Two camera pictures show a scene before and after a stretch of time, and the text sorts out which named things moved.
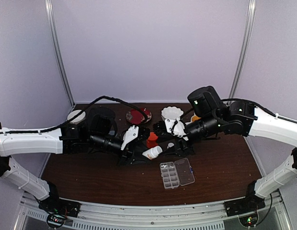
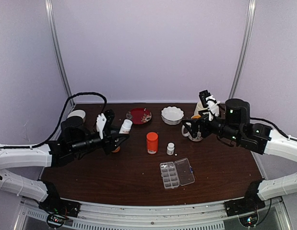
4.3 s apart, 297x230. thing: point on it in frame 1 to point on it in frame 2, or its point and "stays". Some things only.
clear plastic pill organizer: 178,173 stays
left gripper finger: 135,161 to 119,142
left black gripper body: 128,152 to 107,142
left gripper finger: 141,149 to 115,131
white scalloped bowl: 171,112 stays
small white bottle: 152,153 to 126,126
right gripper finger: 177,151 to 193,134
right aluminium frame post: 251,11 stays
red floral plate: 135,116 stays
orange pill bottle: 152,141 stays
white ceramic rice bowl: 78,119 stays
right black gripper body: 180,141 to 206,131
